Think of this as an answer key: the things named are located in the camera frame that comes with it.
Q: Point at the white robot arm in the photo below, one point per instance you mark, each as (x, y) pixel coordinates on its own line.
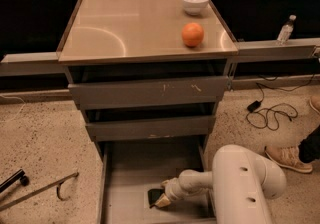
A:
(241, 181)

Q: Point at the black caster wheel leg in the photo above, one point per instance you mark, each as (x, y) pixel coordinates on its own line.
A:
(17, 176)

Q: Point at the bottom grey open drawer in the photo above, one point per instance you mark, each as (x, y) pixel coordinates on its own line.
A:
(131, 169)

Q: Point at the middle grey drawer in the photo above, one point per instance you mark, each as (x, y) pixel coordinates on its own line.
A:
(150, 128)

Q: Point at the clear plastic water bottle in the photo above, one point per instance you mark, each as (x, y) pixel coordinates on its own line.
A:
(286, 30)

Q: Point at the green yellow sponge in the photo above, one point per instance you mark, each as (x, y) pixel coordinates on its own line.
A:
(154, 195)

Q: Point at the left grey side ledge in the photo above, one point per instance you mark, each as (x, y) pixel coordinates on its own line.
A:
(24, 64)

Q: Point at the right grey side ledge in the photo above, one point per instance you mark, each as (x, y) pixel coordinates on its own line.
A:
(260, 51)

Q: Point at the tan shoe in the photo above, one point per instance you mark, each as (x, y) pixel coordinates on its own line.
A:
(288, 157)
(315, 103)

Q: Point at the top grey drawer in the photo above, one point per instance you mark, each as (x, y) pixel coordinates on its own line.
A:
(155, 92)

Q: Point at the white bowl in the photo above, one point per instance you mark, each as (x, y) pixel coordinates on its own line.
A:
(194, 7)

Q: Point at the grey drawer cabinet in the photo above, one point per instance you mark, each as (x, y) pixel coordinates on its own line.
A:
(130, 40)

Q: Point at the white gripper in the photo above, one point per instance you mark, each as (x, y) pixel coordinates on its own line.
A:
(173, 190)

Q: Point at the black trouser leg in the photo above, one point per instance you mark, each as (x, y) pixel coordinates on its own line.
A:
(309, 148)

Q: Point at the orange fruit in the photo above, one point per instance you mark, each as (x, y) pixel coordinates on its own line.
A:
(192, 34)

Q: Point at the grey side ledge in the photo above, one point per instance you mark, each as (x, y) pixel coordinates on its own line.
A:
(24, 64)
(260, 51)

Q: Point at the metal bar with hook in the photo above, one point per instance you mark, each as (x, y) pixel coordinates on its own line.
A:
(57, 184)

